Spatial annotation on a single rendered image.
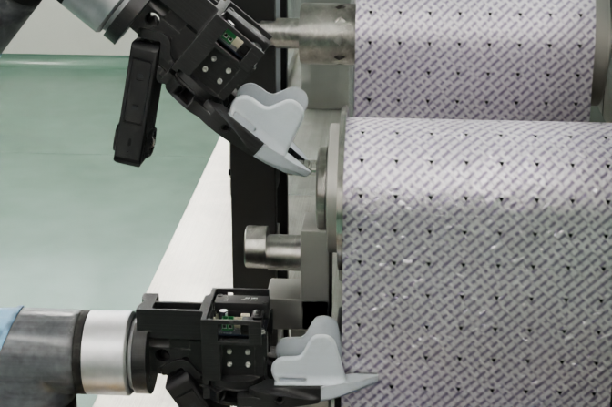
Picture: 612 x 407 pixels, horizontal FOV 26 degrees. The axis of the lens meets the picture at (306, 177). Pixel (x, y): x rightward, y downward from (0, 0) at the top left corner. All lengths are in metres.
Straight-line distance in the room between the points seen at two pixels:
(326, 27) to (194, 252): 0.70
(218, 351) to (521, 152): 0.31
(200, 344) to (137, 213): 3.65
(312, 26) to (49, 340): 0.43
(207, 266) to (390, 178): 0.85
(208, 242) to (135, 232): 2.61
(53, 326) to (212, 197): 1.07
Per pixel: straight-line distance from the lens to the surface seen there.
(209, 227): 2.09
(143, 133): 1.16
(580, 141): 1.14
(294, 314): 1.24
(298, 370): 1.16
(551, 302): 1.15
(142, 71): 1.15
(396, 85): 1.33
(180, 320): 1.16
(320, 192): 1.14
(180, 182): 5.12
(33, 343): 1.18
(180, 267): 1.94
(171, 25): 1.14
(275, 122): 1.13
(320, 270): 1.22
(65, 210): 4.87
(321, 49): 1.37
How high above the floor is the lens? 1.63
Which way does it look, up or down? 18 degrees down
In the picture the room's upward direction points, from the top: straight up
